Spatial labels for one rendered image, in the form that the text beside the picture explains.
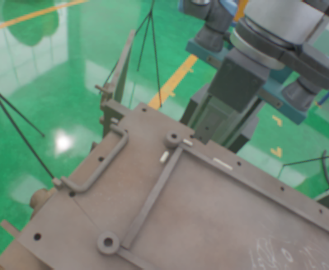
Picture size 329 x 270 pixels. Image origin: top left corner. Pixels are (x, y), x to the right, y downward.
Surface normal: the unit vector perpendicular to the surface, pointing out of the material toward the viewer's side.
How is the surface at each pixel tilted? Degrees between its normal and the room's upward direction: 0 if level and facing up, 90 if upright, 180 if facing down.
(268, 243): 0
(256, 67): 0
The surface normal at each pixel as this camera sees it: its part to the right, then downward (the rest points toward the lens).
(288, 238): 0.27, -0.60
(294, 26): -0.03, 0.78
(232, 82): -0.51, 0.58
